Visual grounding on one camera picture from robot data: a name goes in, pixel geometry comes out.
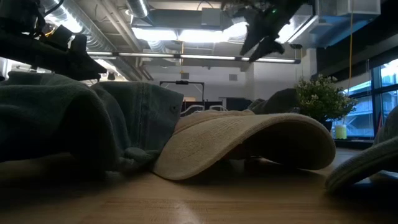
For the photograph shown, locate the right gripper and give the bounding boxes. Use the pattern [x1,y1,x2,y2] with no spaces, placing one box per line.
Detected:
[222,0,286,63]

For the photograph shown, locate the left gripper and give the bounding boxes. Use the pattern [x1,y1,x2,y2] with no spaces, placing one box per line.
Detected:
[0,0,108,82]

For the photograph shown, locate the beige cap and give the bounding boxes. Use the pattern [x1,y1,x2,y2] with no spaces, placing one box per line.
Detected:
[151,109,337,181]

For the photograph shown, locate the grey ceiling junction box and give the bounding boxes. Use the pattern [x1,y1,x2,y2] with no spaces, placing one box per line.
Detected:
[201,7,223,27]

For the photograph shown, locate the long ceiling light bar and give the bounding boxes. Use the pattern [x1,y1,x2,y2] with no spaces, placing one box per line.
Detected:
[86,50,301,65]

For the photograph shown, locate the green potted plant black pot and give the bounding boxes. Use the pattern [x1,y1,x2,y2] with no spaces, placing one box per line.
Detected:
[294,73,359,132]

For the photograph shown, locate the yellow-green cup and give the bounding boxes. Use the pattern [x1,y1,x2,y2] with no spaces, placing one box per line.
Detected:
[335,124,348,140]

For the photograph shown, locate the large silver ribbed duct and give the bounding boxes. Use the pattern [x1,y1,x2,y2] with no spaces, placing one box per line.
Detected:
[40,0,147,82]

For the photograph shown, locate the black ceiling device yellow wires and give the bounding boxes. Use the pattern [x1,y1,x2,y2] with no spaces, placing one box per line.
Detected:
[42,26,58,38]

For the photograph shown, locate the small silver round duct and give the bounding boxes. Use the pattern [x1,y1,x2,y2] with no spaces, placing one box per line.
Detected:
[125,0,150,19]

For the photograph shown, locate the yellow hanging cable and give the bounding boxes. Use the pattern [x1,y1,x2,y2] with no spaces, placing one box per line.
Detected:
[348,0,356,93]

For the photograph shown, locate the black stand frame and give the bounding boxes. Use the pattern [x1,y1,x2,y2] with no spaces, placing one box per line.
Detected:
[159,80,205,104]

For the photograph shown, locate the window with dark frame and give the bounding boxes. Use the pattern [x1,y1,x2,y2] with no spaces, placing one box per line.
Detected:
[331,57,398,139]

